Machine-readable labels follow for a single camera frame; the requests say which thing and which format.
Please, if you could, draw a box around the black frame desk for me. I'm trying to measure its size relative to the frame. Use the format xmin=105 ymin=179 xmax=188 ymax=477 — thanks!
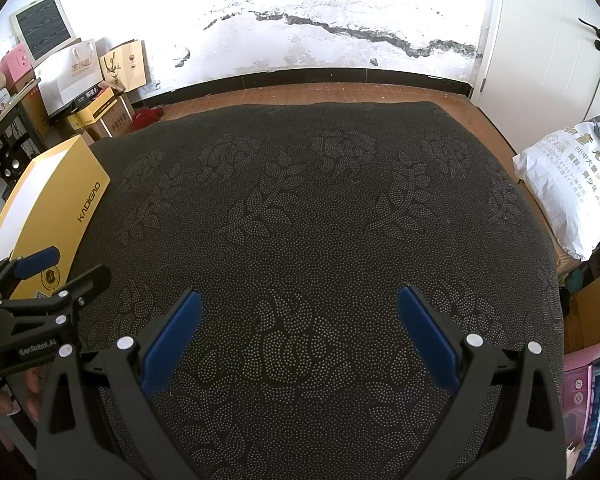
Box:
xmin=0 ymin=77 xmax=48 ymax=171

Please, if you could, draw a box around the plain cardboard box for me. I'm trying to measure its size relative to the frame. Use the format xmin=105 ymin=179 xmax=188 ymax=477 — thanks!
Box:
xmin=562 ymin=272 xmax=600 ymax=356

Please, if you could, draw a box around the tall brown cardboard box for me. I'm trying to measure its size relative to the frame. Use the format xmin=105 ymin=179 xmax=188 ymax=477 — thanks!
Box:
xmin=20 ymin=80 xmax=51 ymax=153

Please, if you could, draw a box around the person's left hand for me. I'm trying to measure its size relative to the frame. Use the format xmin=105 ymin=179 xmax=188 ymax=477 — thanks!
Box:
xmin=0 ymin=367 xmax=43 ymax=423

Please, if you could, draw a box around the dark floral patterned tablecloth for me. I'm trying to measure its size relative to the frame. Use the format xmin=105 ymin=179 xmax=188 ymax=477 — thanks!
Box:
xmin=65 ymin=101 xmax=566 ymax=480

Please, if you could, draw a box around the yellow and black box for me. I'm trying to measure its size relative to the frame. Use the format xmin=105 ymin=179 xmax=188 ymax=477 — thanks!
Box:
xmin=66 ymin=86 xmax=118 ymax=131

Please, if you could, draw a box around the beige paper bag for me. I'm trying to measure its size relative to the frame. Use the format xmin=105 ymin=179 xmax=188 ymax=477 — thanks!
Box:
xmin=101 ymin=39 xmax=147 ymax=93

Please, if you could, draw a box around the white printed plastic bag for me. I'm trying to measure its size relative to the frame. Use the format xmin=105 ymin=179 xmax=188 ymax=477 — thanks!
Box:
xmin=512 ymin=119 xmax=600 ymax=262

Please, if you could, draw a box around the white door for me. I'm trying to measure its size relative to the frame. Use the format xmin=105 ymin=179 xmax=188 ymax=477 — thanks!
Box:
xmin=472 ymin=0 xmax=600 ymax=126

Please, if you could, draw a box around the yellow box with white interior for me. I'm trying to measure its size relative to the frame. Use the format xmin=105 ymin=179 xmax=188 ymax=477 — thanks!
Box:
xmin=0 ymin=134 xmax=112 ymax=301

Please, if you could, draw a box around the pink printed box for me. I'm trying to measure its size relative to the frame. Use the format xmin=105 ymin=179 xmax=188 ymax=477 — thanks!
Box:
xmin=562 ymin=347 xmax=600 ymax=461

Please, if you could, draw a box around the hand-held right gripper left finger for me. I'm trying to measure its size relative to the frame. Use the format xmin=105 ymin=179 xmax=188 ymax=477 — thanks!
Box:
xmin=35 ymin=288 xmax=204 ymax=480

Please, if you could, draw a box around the black speaker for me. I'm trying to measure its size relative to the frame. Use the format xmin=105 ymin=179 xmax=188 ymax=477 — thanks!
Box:
xmin=0 ymin=142 xmax=18 ymax=181

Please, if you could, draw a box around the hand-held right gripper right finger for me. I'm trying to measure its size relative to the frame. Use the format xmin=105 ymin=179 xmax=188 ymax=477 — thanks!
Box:
xmin=396 ymin=285 xmax=567 ymax=480

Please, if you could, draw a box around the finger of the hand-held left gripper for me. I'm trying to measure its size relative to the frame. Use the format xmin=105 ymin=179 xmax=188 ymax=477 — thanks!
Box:
xmin=0 ymin=246 xmax=62 ymax=307
xmin=0 ymin=265 xmax=112 ymax=332

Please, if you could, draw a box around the black door handle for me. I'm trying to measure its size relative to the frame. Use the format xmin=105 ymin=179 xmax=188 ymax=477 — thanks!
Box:
xmin=578 ymin=17 xmax=600 ymax=52

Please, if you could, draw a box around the white gift bag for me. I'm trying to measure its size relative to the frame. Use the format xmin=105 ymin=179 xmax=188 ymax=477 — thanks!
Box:
xmin=34 ymin=37 xmax=103 ymax=117

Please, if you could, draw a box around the white framed monitor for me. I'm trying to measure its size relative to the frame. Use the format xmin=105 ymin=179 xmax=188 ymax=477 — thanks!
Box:
xmin=10 ymin=0 xmax=77 ymax=64

